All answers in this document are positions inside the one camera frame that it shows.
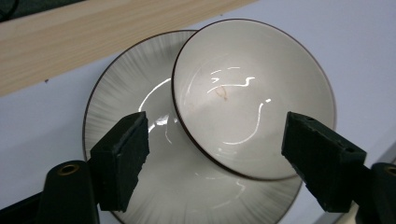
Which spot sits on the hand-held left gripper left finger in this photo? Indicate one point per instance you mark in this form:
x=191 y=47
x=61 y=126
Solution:
x=121 y=161

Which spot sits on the white ribbed bowl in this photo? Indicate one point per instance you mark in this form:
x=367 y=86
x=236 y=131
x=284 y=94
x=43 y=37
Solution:
x=218 y=124

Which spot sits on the white plate with dark rim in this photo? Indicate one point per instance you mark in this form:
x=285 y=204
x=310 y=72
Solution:
x=130 y=87

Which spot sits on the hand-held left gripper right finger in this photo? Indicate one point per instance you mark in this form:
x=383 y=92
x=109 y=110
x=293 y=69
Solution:
x=327 y=165

